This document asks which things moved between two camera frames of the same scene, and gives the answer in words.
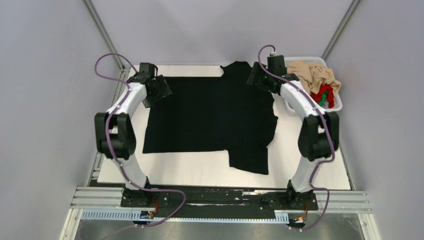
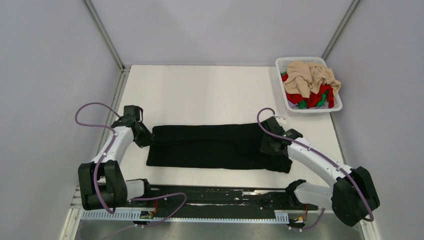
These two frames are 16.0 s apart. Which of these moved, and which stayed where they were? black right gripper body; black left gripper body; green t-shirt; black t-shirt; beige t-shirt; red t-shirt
Moved: black left gripper body; black t-shirt; black right gripper body
Stayed: red t-shirt; green t-shirt; beige t-shirt
